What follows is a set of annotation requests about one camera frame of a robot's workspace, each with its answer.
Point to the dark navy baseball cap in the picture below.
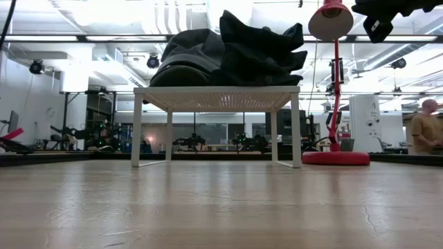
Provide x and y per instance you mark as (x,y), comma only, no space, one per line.
(252,79)
(263,58)
(249,29)

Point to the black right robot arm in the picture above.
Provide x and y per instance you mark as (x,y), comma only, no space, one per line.
(380,10)

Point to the black background robot arm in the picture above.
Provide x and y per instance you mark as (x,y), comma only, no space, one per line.
(192,141)
(249,142)

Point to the white perforated metal shelf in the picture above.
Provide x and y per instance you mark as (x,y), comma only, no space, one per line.
(221,89)

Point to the black cabinet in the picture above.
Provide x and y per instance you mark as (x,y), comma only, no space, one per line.
(284,128)

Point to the black ceiling spotlight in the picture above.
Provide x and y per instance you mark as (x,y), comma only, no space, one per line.
(36,66)
(399,63)
(153,62)

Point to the black overhead light bar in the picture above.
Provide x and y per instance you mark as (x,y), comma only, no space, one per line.
(171,38)

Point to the red desk lamp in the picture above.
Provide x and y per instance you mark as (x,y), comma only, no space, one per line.
(337,158)

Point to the grey bin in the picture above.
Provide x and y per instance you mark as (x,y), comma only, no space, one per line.
(347,145)

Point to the black rack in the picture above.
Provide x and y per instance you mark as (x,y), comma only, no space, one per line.
(90,103)

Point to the white pillar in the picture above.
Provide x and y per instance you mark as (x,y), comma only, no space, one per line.
(365,114)

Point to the person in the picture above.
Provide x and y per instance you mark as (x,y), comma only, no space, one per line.
(425,128)

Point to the black monitor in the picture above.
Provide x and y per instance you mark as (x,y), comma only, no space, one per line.
(14,121)

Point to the red bar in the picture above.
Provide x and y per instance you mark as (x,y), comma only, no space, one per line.
(14,133)

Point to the black aluminium table frame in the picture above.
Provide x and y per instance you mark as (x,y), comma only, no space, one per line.
(69,159)

